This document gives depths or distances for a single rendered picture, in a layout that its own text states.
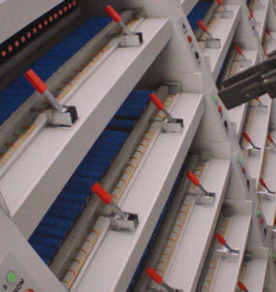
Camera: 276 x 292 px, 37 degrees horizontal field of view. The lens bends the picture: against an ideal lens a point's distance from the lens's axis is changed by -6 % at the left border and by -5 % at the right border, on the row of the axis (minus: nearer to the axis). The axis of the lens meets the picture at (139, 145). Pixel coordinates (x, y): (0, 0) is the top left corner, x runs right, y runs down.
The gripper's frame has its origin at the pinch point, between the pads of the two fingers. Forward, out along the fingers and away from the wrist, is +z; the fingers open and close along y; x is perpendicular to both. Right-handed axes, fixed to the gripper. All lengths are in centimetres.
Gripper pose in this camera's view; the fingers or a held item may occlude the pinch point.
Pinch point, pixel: (244, 86)
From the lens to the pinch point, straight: 61.1
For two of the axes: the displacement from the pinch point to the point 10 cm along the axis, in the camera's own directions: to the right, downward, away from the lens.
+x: -5.8, -7.5, -3.2
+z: -7.4, 3.3, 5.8
